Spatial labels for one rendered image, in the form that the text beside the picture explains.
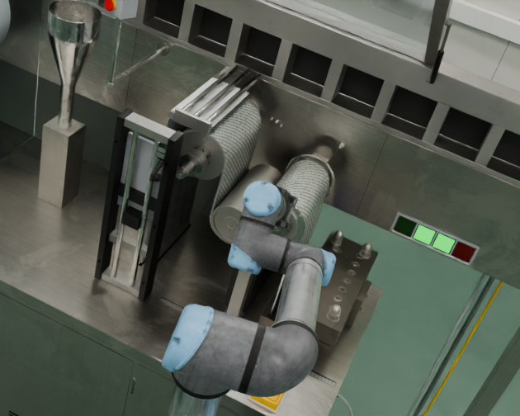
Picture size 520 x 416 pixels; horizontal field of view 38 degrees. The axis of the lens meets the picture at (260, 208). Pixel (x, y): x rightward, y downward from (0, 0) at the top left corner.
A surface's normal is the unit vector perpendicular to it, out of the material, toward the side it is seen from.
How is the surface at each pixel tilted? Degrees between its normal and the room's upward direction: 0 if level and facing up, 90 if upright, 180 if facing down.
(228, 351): 43
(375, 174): 90
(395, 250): 0
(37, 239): 0
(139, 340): 0
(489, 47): 90
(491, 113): 90
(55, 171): 90
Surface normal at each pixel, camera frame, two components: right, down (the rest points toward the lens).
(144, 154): -0.38, 0.48
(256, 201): -0.15, -0.13
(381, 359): 0.23, -0.78
